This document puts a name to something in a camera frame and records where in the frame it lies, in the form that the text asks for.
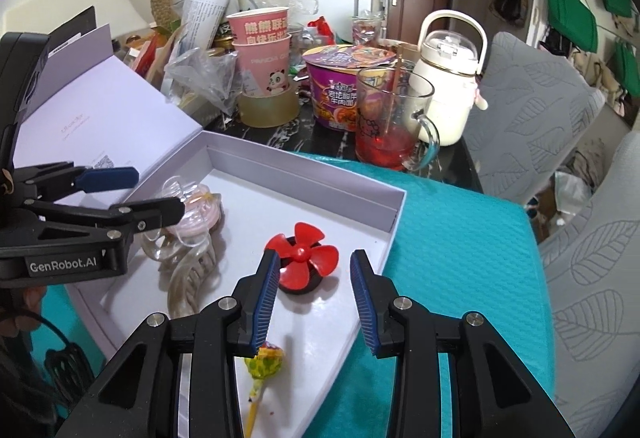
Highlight red plastic wrapper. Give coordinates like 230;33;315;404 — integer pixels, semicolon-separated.
306;16;337;45

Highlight clear tape roll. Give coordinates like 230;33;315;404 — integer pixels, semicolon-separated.
237;85;301;128

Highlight white kettle bottle with handle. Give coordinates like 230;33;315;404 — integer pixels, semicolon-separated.
410;9;488;146

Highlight glass mug with red liquid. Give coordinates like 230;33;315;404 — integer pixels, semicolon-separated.
354;65;441;171

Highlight thin stirring stick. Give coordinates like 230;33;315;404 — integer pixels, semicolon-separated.
382;45;403;141

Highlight clear wavy hair clip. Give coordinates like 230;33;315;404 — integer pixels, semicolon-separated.
139;228;218;316

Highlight clear hair claw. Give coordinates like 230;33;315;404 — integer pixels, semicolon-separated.
159;175;201;206

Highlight pink paper cup with panda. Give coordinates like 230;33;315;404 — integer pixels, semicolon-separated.
232;35;293;96

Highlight clear plastic cup pink print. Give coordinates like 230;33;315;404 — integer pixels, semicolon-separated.
351;15;383;44

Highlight clear plastic bag on chair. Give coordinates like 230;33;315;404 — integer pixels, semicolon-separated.
550;170;598;224

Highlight teal textured mat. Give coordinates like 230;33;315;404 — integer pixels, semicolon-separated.
40;150;556;438

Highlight purple instant noodle bowl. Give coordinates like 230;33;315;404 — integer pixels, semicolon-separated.
304;44;401;133

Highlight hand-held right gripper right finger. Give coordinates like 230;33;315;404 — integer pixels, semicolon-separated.
349;249;576;438

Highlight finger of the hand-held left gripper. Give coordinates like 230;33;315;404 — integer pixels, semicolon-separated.
15;161;140;206
22;195;186;240

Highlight white cardboard box with lid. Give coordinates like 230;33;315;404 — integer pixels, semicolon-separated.
12;23;407;438

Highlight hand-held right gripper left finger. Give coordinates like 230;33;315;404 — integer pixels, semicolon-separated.
55;248;282;438

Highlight yellow lollipop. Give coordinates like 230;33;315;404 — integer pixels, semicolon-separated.
244;340;286;438

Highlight grey leaf pattern chair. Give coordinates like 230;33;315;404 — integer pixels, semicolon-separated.
537;133;640;438
462;32;606;206

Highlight black strap cable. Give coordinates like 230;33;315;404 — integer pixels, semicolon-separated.
15;308;96;406

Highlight red plastic fan propeller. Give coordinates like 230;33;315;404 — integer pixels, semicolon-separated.
264;221;340;288

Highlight black folder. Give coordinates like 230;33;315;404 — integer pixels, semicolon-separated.
50;5;97;54

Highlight printed paper sheet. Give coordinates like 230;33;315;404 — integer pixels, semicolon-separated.
179;0;231;46

